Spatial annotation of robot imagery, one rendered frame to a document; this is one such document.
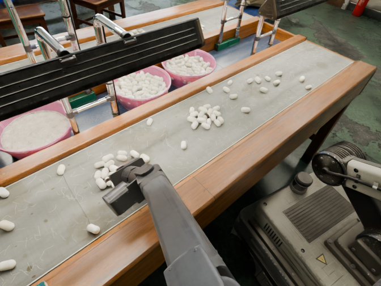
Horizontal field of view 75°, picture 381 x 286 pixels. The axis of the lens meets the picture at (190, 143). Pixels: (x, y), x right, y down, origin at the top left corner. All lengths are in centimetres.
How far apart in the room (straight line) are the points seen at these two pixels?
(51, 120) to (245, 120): 73
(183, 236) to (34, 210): 57
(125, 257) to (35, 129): 59
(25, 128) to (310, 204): 115
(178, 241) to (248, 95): 91
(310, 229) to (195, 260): 93
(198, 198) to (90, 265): 31
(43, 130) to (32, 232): 39
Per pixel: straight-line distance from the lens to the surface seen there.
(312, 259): 108
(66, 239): 74
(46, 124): 104
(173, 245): 31
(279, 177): 185
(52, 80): 60
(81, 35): 154
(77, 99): 116
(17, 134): 106
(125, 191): 58
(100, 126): 93
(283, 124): 101
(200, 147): 87
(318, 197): 123
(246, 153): 85
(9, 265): 75
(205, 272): 21
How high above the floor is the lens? 139
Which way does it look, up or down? 47 degrees down
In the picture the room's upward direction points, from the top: 6 degrees clockwise
